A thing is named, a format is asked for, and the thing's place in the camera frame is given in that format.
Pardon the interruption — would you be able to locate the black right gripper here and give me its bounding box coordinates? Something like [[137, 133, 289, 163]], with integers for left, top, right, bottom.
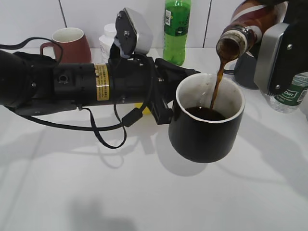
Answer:
[[283, 0, 308, 75]]

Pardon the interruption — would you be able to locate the white plastic milk bottle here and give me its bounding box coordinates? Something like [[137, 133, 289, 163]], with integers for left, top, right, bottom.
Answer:
[[99, 24, 116, 63]]

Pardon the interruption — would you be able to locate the dark grey ceramic mug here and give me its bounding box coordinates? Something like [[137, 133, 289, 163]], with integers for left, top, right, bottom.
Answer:
[[223, 53, 258, 90]]

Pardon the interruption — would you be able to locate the black left camera cable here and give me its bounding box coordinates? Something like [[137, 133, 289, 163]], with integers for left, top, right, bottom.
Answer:
[[0, 36, 154, 149]]

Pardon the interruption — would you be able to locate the clear water bottle green label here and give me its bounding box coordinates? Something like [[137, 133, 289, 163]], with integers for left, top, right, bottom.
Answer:
[[265, 72, 308, 114]]

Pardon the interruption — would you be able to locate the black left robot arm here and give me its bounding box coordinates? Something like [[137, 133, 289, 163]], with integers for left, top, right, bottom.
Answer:
[[0, 51, 196, 125]]

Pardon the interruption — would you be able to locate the green soda bottle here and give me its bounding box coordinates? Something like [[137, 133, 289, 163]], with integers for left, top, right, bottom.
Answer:
[[163, 0, 192, 66]]

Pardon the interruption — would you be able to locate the maroon ceramic mug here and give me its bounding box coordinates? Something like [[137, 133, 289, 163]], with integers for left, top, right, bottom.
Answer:
[[40, 27, 92, 64]]

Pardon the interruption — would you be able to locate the yellow paper cup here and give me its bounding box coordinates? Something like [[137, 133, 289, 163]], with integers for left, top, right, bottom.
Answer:
[[134, 103, 151, 115]]

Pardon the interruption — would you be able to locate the brown Nescafe coffee bottle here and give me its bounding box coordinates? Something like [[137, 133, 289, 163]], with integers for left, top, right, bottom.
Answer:
[[216, 0, 288, 61]]

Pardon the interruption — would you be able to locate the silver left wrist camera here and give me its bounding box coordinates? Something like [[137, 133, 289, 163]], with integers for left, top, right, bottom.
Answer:
[[114, 7, 154, 59]]

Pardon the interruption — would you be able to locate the black ceramic mug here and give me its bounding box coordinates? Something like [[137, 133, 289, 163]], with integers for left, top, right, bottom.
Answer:
[[168, 73, 245, 163]]

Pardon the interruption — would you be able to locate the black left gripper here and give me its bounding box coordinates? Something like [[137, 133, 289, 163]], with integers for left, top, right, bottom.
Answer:
[[107, 54, 200, 125]]

